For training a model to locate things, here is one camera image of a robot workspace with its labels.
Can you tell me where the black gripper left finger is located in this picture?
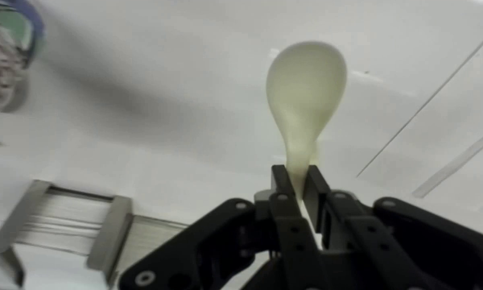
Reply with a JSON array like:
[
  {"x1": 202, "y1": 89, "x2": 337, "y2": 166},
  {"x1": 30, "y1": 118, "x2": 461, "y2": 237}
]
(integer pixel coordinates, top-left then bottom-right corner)
[{"x1": 118, "y1": 164, "x2": 323, "y2": 290}]

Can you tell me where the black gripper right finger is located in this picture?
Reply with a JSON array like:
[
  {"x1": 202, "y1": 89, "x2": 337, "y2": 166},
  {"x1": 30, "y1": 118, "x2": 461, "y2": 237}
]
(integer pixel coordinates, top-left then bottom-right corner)
[{"x1": 303, "y1": 166, "x2": 483, "y2": 290}]

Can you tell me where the white plastic spoon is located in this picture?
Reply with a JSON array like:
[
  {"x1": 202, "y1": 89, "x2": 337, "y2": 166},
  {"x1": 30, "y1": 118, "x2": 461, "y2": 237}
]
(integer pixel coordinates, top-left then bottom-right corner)
[{"x1": 265, "y1": 40, "x2": 349, "y2": 198}]

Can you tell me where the grey metal napkin holder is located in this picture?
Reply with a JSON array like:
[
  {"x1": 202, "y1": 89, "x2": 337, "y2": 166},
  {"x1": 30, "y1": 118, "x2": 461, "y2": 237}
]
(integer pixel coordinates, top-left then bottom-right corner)
[{"x1": 0, "y1": 180, "x2": 184, "y2": 290}]

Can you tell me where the stack of patterned paper cups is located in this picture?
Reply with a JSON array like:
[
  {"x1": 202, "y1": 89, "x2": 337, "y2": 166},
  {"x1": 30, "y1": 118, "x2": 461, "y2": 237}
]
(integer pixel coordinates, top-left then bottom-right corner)
[{"x1": 0, "y1": 0, "x2": 44, "y2": 113}]

